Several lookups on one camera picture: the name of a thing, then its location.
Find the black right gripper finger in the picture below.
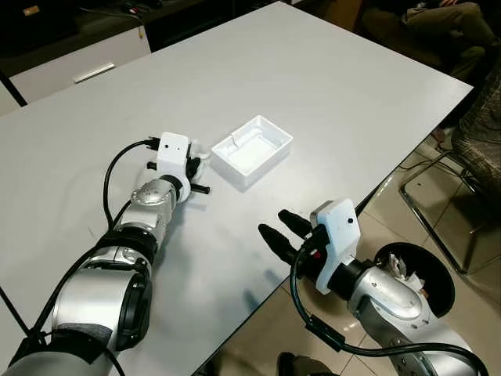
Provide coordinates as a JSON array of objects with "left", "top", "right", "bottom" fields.
[
  {"left": 259, "top": 225, "right": 298, "bottom": 263},
  {"left": 280, "top": 210, "right": 312, "bottom": 236}
]

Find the white tissue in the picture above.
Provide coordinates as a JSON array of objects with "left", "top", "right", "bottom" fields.
[{"left": 191, "top": 139, "right": 212, "bottom": 170}]

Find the black round rubbish bin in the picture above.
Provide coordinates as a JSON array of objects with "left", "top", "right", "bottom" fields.
[{"left": 373, "top": 242, "right": 457, "bottom": 319}]

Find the white rectangular plastic tray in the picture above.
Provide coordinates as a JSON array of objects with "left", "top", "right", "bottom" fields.
[{"left": 211, "top": 115, "right": 294, "bottom": 190}]

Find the white paper scrap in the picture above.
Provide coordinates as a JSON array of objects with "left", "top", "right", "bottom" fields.
[{"left": 385, "top": 252, "right": 411, "bottom": 281}]

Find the white cabinet with dark top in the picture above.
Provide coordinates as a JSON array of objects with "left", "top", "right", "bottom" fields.
[{"left": 6, "top": 23, "right": 153, "bottom": 104}]

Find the seated person in dark clothes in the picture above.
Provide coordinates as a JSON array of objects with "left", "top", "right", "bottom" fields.
[{"left": 359, "top": 0, "right": 490, "bottom": 83}]

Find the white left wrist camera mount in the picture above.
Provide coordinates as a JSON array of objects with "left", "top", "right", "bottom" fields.
[{"left": 155, "top": 132, "right": 193, "bottom": 186}]

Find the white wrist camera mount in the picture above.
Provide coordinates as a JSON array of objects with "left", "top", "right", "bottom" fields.
[
  {"left": 155, "top": 132, "right": 193, "bottom": 186},
  {"left": 310, "top": 199, "right": 362, "bottom": 295}
]

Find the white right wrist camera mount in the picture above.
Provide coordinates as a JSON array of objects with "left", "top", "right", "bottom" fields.
[{"left": 310, "top": 199, "right": 362, "bottom": 295}]

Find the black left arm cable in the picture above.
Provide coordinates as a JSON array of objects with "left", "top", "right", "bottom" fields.
[{"left": 23, "top": 138, "right": 162, "bottom": 349}]

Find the silver cabinet handle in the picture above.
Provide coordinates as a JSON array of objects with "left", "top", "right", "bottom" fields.
[{"left": 73, "top": 63, "right": 117, "bottom": 84}]

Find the thin dark floor cable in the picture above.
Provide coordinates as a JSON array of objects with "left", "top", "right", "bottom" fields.
[{"left": 395, "top": 135, "right": 463, "bottom": 175}]

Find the patterned chair with metal frame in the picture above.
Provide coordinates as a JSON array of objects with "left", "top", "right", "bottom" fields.
[{"left": 398, "top": 69, "right": 501, "bottom": 276}]

